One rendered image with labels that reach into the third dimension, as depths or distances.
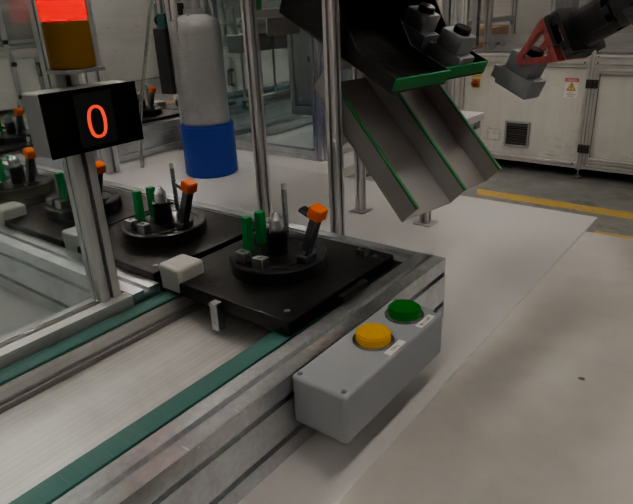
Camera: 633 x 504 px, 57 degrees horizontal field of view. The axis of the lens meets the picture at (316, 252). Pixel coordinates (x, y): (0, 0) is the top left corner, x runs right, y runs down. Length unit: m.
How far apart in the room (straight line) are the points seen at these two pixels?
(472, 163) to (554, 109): 3.76
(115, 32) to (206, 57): 11.53
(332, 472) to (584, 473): 0.26
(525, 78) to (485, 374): 0.47
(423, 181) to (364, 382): 0.50
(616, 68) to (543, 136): 0.69
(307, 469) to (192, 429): 0.14
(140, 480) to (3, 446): 0.21
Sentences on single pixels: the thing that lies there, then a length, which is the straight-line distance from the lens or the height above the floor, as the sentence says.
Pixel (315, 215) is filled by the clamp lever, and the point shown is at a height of 1.06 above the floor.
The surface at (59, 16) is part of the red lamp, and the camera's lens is 0.73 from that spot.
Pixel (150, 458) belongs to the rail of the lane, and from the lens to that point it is 0.56.
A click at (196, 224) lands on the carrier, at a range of 0.99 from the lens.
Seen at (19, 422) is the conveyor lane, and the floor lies 0.92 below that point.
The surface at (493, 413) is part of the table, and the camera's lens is 0.75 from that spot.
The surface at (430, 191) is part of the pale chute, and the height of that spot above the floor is 1.01.
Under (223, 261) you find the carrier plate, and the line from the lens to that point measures 0.88.
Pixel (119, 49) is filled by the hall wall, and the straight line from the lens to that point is 13.24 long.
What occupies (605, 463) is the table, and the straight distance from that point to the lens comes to 0.72.
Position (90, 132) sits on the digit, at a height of 1.19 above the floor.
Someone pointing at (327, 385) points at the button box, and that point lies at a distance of 0.61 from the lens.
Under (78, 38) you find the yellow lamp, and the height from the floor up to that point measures 1.29.
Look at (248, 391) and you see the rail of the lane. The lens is 0.61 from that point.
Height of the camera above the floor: 1.31
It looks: 23 degrees down
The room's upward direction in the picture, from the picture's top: 3 degrees counter-clockwise
